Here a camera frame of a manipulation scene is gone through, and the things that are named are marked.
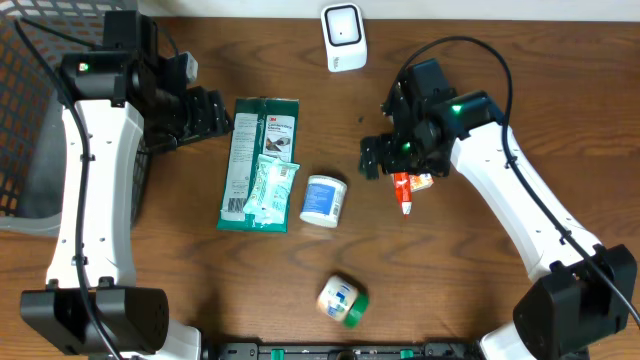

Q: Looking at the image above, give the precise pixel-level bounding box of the red snack sachet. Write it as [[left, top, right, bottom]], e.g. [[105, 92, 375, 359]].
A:
[[393, 172, 412, 217]]

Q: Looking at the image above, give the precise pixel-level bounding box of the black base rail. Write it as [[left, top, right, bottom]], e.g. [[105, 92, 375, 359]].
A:
[[201, 342, 485, 360]]

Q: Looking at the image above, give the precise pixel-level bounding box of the white barcode scanner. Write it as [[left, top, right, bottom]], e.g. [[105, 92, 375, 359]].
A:
[[320, 3, 368, 73]]

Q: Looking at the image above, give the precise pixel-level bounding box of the grey plastic mesh basket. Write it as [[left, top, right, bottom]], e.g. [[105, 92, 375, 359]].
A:
[[1, 0, 137, 237]]

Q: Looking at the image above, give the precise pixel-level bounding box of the green 3M gloves package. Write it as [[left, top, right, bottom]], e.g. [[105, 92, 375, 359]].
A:
[[217, 98, 299, 233]]

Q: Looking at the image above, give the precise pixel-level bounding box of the orange Kleenex tissue pack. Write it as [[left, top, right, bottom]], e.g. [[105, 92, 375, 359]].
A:
[[409, 174, 434, 192]]

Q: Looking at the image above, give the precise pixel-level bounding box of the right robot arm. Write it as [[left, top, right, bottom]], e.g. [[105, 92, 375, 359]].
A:
[[359, 59, 637, 359]]

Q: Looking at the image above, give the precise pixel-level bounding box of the green-lid seasoning jar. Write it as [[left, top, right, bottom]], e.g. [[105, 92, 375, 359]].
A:
[[316, 275, 370, 328]]

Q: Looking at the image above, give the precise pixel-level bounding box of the white cylindrical container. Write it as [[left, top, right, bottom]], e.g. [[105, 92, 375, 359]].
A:
[[300, 175, 347, 228]]

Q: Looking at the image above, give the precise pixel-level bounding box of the mint green wipes pack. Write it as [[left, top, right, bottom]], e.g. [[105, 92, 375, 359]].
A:
[[243, 155, 300, 224]]

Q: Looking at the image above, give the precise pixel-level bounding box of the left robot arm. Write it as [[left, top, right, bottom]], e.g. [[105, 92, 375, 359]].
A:
[[20, 10, 234, 359]]

